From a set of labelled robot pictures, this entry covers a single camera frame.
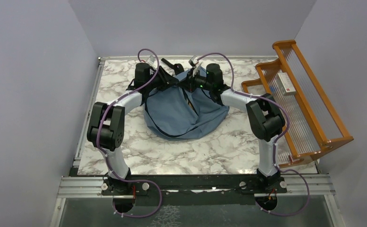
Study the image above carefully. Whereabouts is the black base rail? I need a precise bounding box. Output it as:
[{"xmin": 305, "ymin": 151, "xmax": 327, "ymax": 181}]
[{"xmin": 69, "ymin": 167, "xmax": 288, "ymax": 208}]

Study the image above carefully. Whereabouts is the white red small box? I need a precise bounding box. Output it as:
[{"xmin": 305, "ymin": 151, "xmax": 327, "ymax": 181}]
[{"xmin": 277, "ymin": 72, "xmax": 297, "ymax": 96}]

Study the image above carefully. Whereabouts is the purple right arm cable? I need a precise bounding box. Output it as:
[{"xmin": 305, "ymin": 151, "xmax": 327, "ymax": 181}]
[{"xmin": 196, "ymin": 52, "xmax": 311, "ymax": 218}]

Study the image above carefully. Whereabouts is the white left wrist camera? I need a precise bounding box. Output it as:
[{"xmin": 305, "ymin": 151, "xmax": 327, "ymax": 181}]
[{"xmin": 146, "ymin": 55, "xmax": 158, "ymax": 70}]

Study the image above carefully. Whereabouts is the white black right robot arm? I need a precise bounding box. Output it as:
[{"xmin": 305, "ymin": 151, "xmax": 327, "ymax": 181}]
[{"xmin": 178, "ymin": 63, "xmax": 286, "ymax": 192}]

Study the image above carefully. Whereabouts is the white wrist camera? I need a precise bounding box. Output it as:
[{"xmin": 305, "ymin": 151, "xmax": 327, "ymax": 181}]
[
  {"xmin": 189, "ymin": 55, "xmax": 201, "ymax": 77},
  {"xmin": 146, "ymin": 55, "xmax": 158, "ymax": 70}
]

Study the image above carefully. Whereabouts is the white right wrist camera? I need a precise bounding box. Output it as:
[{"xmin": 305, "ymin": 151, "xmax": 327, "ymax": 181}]
[{"xmin": 189, "ymin": 55, "xmax": 201, "ymax": 77}]

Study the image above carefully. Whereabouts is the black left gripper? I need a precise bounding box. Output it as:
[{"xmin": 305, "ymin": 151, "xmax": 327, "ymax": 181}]
[{"xmin": 146, "ymin": 65, "xmax": 179, "ymax": 91}]

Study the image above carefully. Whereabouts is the blue student backpack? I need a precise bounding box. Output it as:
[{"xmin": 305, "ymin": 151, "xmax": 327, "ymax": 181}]
[{"xmin": 143, "ymin": 67, "xmax": 229, "ymax": 140}]

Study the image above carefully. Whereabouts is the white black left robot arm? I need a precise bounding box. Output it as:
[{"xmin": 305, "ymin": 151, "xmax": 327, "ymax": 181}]
[{"xmin": 87, "ymin": 62, "xmax": 178, "ymax": 194}]

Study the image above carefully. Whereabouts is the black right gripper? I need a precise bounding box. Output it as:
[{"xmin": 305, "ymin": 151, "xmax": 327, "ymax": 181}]
[{"xmin": 176, "ymin": 68, "xmax": 212, "ymax": 94}]

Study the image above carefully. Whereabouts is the wooden wire rack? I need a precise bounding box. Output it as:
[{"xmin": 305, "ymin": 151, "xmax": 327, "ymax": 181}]
[{"xmin": 241, "ymin": 40, "xmax": 354, "ymax": 168}]

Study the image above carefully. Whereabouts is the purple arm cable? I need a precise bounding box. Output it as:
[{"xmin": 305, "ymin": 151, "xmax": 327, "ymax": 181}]
[
  {"xmin": 196, "ymin": 52, "xmax": 311, "ymax": 218},
  {"xmin": 96, "ymin": 48, "xmax": 164, "ymax": 218}
]

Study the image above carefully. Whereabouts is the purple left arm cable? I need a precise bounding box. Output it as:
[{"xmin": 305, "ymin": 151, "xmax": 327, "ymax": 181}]
[{"xmin": 96, "ymin": 48, "xmax": 164, "ymax": 218}]

